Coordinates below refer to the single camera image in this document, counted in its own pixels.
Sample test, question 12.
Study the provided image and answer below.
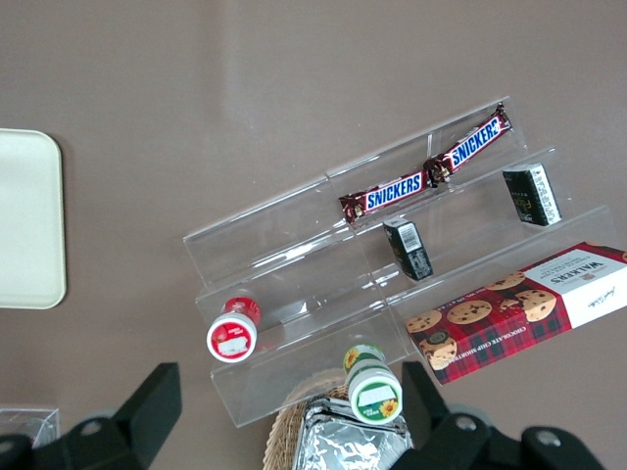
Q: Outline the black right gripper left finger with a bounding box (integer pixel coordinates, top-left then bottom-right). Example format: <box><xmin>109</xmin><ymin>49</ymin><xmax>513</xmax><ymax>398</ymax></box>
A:
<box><xmin>0</xmin><ymin>361</ymin><xmax>183</xmax><ymax>470</ymax></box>

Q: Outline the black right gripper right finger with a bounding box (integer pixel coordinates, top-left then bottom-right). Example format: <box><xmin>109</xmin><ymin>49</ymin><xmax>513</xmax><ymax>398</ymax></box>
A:
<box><xmin>386</xmin><ymin>360</ymin><xmax>606</xmax><ymax>470</ymax></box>

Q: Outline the foil wrapped sandwich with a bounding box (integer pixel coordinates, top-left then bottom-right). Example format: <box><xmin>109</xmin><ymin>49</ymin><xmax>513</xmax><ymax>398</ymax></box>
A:
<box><xmin>295</xmin><ymin>397</ymin><xmax>414</xmax><ymax>470</ymax></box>

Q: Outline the woven wicker basket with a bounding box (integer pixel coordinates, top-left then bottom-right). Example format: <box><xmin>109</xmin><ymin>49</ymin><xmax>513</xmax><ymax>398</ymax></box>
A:
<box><xmin>263</xmin><ymin>384</ymin><xmax>352</xmax><ymax>470</ymax></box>

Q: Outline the cream plastic tray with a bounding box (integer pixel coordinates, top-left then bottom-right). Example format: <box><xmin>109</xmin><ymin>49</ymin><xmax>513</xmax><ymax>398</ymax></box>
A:
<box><xmin>0</xmin><ymin>128</ymin><xmax>68</xmax><ymax>310</ymax></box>

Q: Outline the green lidded yogurt cup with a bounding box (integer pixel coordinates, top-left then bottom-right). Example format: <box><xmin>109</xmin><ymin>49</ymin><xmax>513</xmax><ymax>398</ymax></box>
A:
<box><xmin>342</xmin><ymin>344</ymin><xmax>404</xmax><ymax>425</ymax></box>

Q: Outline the clear plastic box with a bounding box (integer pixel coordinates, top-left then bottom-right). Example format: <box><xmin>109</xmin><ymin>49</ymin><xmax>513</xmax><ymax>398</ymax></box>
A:
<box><xmin>0</xmin><ymin>407</ymin><xmax>62</xmax><ymax>450</ymax></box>

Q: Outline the red lidded yogurt cup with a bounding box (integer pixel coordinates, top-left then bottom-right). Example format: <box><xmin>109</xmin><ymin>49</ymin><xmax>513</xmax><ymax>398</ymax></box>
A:
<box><xmin>206</xmin><ymin>295</ymin><xmax>263</xmax><ymax>363</ymax></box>

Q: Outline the Walkers shortbread cookie box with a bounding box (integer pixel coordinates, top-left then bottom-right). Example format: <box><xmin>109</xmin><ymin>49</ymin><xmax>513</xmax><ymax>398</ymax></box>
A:
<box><xmin>405</xmin><ymin>241</ymin><xmax>627</xmax><ymax>387</ymax></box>

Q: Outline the black box with barcode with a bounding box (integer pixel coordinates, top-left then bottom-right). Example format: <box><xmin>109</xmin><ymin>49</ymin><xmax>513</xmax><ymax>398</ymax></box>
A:
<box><xmin>382</xmin><ymin>217</ymin><xmax>435</xmax><ymax>282</ymax></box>

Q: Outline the clear acrylic stepped display stand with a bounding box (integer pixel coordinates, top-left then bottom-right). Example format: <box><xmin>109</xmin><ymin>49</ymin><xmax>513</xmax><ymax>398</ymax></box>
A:
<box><xmin>182</xmin><ymin>95</ymin><xmax>622</xmax><ymax>430</ymax></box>

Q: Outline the Snickers chocolate bar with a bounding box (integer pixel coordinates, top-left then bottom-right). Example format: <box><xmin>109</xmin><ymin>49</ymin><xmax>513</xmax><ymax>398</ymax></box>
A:
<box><xmin>422</xmin><ymin>102</ymin><xmax>514</xmax><ymax>189</ymax></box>
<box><xmin>338</xmin><ymin>170</ymin><xmax>428</xmax><ymax>225</ymax></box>

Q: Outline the black box with white side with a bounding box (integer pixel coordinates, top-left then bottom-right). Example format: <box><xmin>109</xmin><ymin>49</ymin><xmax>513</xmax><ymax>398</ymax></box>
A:
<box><xmin>502</xmin><ymin>163</ymin><xmax>563</xmax><ymax>227</ymax></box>

